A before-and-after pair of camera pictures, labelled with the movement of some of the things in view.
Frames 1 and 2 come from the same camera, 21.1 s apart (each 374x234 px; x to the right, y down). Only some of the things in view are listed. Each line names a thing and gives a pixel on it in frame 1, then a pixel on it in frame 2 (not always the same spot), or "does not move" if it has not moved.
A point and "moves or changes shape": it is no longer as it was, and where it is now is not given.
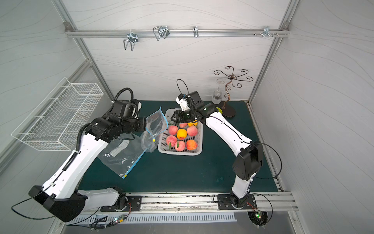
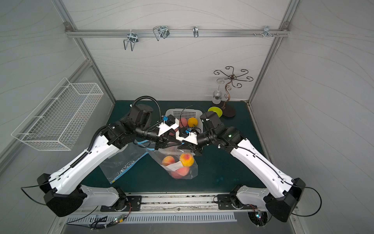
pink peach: [179, 146] moves or changes shape
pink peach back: [183, 125] does not move
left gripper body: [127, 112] to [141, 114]
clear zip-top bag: [155, 124] moves or changes shape
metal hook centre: [161, 31] does not move
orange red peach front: [191, 145] moves or changes shape
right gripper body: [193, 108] to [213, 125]
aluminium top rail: [177, 32] does not move
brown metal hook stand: [228, 109] does not move
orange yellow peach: [181, 134] moves or changes shape
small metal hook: [195, 31] does not move
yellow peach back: [191, 124] does not move
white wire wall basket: [57, 123] does not move
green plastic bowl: [219, 110] does not move
